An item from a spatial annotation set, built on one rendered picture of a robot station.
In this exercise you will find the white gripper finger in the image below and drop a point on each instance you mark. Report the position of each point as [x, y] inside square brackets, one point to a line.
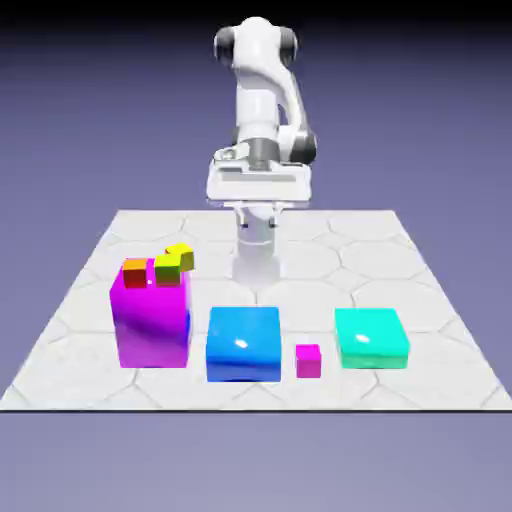
[242, 218]
[273, 216]

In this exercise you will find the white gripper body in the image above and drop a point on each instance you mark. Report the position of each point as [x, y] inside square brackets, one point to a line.
[258, 186]

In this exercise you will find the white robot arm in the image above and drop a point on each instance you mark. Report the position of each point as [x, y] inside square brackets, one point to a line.
[256, 100]

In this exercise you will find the small yellow cube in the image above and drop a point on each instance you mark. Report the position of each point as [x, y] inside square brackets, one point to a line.
[184, 256]

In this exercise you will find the small yellow-green cube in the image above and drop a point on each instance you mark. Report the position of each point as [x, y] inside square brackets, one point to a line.
[168, 268]

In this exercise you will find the small orange cube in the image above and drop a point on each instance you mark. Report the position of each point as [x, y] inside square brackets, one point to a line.
[135, 272]

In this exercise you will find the small magenta cube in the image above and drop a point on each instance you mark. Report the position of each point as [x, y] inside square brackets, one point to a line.
[308, 361]

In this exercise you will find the large blue box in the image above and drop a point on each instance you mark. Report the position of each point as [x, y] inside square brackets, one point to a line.
[243, 344]

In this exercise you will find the large magenta box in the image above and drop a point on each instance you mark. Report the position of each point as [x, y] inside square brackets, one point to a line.
[152, 320]

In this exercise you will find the large turquoise box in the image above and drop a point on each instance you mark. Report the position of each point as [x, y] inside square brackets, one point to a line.
[370, 338]

